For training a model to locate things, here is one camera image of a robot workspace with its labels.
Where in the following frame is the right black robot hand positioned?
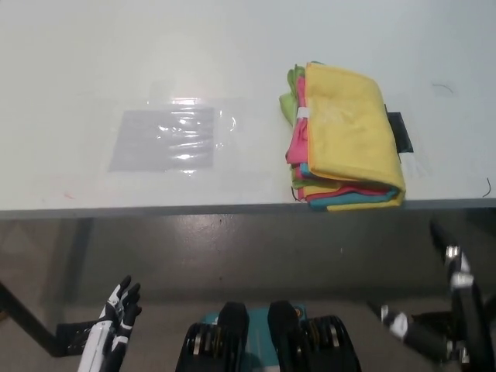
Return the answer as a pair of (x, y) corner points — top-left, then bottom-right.
(379, 221), (488, 372)

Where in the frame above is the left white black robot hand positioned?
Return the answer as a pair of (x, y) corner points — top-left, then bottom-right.
(77, 274), (143, 372)

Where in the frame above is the yellow microfibre cloth under stack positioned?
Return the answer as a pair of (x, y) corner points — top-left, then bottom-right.
(305, 184), (407, 214)

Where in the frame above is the robot legs black teal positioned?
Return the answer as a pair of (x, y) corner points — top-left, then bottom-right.
(176, 300), (363, 372)

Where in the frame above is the teal microfibre cloth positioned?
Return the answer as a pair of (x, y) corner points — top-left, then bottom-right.
(297, 162), (401, 212)

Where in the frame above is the pink microfibre cloth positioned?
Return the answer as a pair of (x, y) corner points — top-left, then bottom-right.
(285, 75), (315, 168)

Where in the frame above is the green microfibre cloth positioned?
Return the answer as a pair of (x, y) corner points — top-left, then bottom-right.
(278, 60), (312, 126)

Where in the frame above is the black metal table leg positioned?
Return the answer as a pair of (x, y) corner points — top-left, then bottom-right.
(0, 278), (100, 358)

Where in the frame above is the black tape patch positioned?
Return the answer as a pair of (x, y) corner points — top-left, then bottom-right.
(384, 103), (415, 154)

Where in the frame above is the clear plastic sheet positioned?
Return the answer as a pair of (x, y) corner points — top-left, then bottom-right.
(107, 80), (238, 176)

